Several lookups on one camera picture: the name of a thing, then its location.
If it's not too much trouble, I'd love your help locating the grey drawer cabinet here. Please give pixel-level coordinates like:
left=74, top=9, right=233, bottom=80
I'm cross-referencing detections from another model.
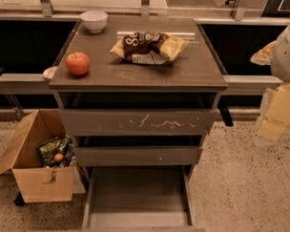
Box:
left=45, top=11, right=232, bottom=176

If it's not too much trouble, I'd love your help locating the grey middle drawer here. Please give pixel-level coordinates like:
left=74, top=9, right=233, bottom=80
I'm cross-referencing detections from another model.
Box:
left=75, top=146, right=202, bottom=167

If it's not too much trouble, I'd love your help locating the brown cardboard box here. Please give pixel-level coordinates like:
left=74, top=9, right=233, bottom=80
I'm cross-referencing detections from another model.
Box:
left=0, top=109, right=74, bottom=203

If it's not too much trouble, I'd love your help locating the red apple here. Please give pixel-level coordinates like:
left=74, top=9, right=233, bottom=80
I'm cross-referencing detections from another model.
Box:
left=66, top=52, right=90, bottom=75

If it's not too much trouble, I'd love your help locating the green snack bag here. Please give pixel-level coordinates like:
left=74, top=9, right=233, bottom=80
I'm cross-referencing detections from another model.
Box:
left=37, top=137, right=71, bottom=167

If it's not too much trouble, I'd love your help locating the grey metal rail bench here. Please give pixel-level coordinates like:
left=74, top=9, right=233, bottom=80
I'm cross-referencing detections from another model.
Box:
left=0, top=74, right=281, bottom=95

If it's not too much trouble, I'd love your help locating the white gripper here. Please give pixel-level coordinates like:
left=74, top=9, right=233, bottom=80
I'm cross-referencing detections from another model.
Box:
left=250, top=24, right=290, bottom=147

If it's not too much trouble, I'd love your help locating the small orange fruit in box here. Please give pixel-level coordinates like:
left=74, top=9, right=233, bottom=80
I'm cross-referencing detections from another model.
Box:
left=53, top=153, right=63, bottom=161

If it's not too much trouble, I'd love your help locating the grey open bottom drawer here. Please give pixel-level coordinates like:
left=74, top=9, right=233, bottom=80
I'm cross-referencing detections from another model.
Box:
left=80, top=166, right=205, bottom=232

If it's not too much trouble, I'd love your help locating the brown yellow chip bag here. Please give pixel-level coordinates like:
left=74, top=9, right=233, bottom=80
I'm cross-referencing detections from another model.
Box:
left=109, top=31, right=189, bottom=65

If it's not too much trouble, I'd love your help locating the white ceramic bowl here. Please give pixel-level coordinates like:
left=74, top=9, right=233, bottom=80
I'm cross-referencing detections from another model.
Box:
left=80, top=11, right=109, bottom=33

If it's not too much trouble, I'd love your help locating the small white round disc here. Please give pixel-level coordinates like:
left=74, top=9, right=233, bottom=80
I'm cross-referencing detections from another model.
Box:
left=42, top=66, right=58, bottom=80

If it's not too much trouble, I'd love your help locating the grey top drawer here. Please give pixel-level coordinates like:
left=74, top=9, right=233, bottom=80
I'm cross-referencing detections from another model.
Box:
left=60, top=109, right=217, bottom=137

